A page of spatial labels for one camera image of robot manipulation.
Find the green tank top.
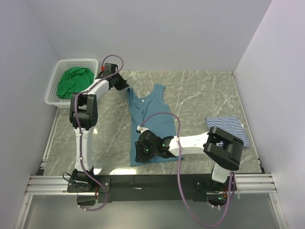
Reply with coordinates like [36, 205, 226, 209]
[57, 67, 94, 99]

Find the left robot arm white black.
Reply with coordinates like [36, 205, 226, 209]
[69, 63, 129, 192]

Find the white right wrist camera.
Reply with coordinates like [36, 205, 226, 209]
[136, 126, 149, 134]

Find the blue white striped tank top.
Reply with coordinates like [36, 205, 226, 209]
[205, 116, 250, 148]

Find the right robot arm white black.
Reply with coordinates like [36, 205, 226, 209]
[135, 126, 244, 190]

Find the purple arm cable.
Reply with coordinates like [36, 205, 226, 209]
[75, 54, 124, 212]
[139, 112, 236, 226]

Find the teal tank top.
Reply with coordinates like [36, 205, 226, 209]
[127, 84, 176, 166]

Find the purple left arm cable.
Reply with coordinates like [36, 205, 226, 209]
[75, 54, 124, 212]

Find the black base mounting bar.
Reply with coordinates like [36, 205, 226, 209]
[67, 174, 233, 206]

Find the white plastic laundry basket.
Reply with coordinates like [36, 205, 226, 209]
[44, 58, 99, 109]

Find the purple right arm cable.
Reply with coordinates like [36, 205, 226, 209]
[139, 112, 236, 226]

